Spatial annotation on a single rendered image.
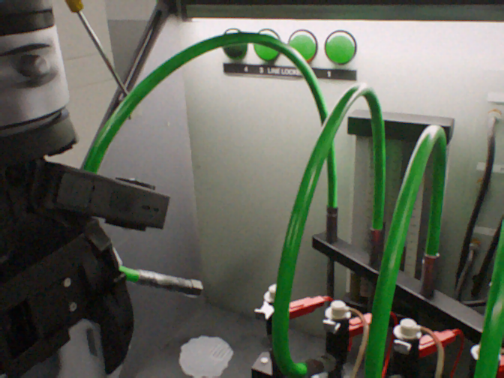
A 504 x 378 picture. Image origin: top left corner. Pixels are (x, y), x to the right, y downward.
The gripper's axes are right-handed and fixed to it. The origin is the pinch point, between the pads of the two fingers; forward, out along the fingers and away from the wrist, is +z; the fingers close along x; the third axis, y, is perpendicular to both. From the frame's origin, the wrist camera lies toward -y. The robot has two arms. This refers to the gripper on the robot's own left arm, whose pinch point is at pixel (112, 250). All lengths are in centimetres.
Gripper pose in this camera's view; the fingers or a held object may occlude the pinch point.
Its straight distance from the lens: 57.2
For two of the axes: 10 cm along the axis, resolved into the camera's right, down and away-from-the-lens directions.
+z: 7.2, 5.4, 4.3
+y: -5.5, 8.3, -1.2
